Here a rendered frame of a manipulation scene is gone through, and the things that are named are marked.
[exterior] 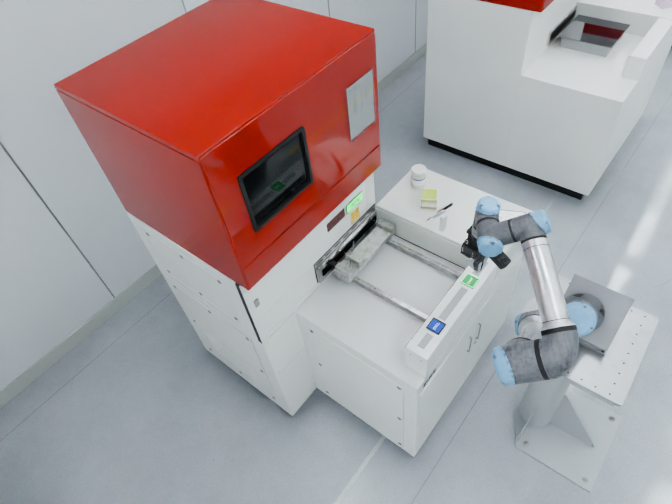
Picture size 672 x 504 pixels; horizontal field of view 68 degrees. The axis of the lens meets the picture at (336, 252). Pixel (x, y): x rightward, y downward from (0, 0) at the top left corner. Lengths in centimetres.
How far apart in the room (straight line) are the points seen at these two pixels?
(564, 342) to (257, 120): 106
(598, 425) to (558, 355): 148
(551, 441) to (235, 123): 217
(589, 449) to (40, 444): 289
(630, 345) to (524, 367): 79
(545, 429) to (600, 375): 81
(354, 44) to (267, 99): 39
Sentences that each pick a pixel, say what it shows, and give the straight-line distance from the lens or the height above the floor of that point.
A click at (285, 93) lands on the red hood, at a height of 181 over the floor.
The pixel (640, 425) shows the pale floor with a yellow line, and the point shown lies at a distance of 307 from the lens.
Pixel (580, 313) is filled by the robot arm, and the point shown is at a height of 110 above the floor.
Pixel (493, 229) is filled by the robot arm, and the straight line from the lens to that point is 162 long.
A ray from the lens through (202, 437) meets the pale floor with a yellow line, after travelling 297.
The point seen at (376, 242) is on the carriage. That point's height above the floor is 88.
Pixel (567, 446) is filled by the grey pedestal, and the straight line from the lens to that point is 288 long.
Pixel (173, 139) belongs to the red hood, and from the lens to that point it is 149.
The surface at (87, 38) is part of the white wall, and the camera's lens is 294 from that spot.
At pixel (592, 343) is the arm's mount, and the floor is 86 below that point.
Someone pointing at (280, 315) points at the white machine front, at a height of 88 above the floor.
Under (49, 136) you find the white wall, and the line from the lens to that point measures 295.
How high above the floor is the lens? 261
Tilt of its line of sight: 49 degrees down
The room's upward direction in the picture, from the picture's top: 9 degrees counter-clockwise
